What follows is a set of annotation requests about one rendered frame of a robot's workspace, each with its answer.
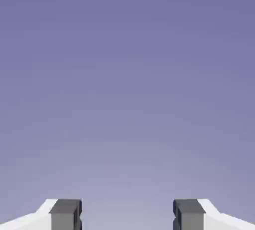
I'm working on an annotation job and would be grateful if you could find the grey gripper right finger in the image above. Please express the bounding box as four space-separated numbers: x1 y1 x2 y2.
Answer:
172 198 255 230

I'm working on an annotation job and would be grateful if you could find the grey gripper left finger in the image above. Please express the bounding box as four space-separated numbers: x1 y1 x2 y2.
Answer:
0 198 83 230

